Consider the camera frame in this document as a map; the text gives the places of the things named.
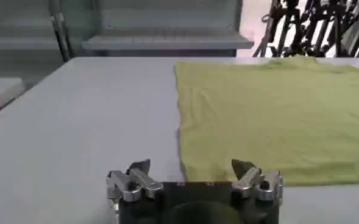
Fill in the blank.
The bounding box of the grey shelf unit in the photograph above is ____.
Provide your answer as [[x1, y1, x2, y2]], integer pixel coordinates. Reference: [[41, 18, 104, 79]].
[[81, 0, 255, 57]]

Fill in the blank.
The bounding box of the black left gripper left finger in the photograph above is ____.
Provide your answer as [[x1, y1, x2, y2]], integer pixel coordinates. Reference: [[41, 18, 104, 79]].
[[106, 158, 165, 203]]

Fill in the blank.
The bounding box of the yellow-green printed t-shirt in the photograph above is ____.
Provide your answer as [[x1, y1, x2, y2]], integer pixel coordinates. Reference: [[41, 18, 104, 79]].
[[174, 55, 359, 187]]

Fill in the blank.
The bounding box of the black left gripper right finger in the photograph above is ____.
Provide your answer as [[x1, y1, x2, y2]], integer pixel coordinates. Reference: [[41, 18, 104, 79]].
[[231, 158, 284, 202]]

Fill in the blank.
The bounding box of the dark metal stand pole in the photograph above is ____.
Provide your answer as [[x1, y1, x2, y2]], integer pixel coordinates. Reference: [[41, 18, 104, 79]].
[[48, 0, 73, 63]]

